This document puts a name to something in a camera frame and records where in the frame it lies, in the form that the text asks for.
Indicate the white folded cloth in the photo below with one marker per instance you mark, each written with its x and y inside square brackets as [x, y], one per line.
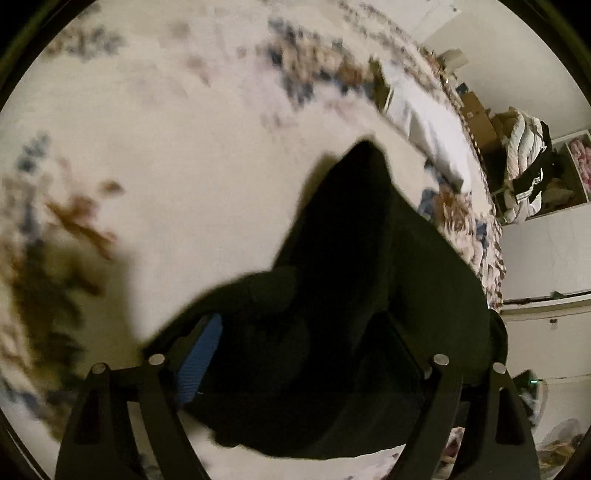
[429, 125]

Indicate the floral bed blanket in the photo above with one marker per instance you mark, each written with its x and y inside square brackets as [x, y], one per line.
[157, 149]

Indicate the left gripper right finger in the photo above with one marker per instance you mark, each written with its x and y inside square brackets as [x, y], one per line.
[497, 442]

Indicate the brown clothes pile on floor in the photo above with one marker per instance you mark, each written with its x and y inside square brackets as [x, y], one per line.
[559, 445]

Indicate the pile of clothes on chair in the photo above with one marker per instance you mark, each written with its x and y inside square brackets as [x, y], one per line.
[533, 171]

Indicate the cardboard box by wall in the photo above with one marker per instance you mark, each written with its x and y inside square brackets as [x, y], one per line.
[479, 123]

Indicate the white wardrobe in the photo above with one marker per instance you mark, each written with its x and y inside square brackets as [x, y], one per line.
[547, 310]

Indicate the pink clothes in shelf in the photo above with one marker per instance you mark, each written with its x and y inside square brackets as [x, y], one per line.
[582, 156]

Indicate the black lion print sweater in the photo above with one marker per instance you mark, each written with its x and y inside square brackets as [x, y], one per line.
[324, 355]

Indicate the white nightstand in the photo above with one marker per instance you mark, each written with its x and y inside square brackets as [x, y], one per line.
[452, 60]

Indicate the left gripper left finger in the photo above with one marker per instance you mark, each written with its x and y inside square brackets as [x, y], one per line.
[123, 417]

